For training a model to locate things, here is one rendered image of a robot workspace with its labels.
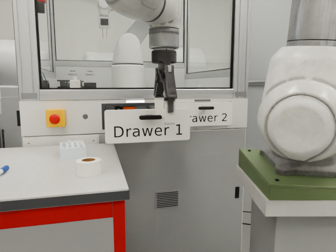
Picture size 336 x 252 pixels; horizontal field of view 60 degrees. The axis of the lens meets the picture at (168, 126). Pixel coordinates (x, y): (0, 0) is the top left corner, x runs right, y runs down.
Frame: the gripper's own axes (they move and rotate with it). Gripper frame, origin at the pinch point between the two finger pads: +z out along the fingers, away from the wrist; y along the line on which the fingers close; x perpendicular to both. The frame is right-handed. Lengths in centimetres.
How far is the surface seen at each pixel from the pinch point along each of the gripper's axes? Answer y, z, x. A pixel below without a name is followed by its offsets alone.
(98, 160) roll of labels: -5.2, 10.8, 20.1
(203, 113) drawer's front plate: 39.8, 3.1, -28.2
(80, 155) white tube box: 15.3, 13.8, 25.8
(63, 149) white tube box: 14.7, 11.5, 31.2
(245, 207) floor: 120, 91, -97
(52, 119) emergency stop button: 34, 4, 37
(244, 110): 42, 3, -50
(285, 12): 156, -75, -151
